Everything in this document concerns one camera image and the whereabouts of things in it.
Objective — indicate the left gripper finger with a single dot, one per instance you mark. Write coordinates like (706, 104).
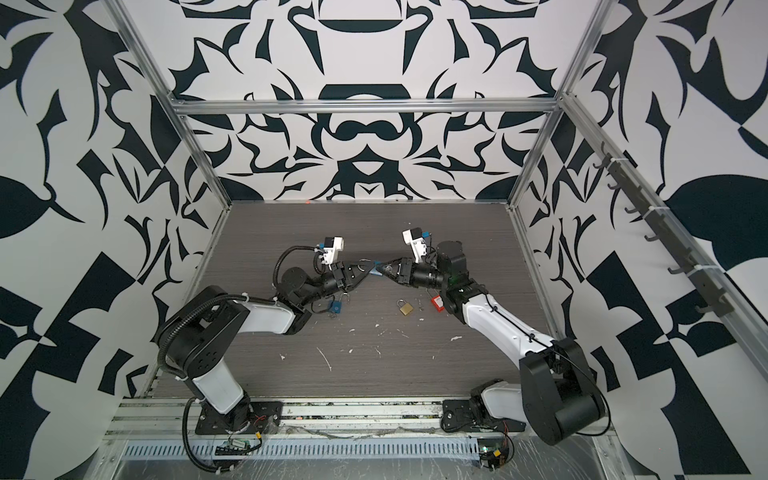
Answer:
(352, 280)
(351, 267)

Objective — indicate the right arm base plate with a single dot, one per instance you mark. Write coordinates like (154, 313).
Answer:
(468, 415)

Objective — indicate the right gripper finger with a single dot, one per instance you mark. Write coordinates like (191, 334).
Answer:
(395, 265)
(396, 277)

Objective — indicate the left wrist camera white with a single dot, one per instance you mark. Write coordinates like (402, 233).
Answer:
(330, 250)

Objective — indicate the grey wall hook rail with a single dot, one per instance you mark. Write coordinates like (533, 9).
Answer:
(689, 259)

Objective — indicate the brass padlock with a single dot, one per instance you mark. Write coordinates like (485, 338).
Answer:
(404, 307)

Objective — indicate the blue padlock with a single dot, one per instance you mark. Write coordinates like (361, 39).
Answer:
(335, 307)
(375, 268)

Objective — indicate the white slotted cable duct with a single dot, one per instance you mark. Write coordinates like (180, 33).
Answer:
(324, 449)

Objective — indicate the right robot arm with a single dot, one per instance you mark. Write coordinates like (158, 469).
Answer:
(557, 395)

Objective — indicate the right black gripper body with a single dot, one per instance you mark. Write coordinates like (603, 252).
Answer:
(426, 277)

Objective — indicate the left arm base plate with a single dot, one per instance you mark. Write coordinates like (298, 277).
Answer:
(256, 417)

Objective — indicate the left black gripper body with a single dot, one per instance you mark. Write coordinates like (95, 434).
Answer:
(328, 285)

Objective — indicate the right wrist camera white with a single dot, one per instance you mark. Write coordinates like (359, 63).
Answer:
(419, 241)

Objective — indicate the red padlock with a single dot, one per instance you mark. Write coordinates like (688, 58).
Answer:
(437, 302)

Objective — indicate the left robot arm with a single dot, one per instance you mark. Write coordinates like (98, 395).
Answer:
(192, 344)

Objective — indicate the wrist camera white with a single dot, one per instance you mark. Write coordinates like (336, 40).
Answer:
(330, 250)
(419, 241)

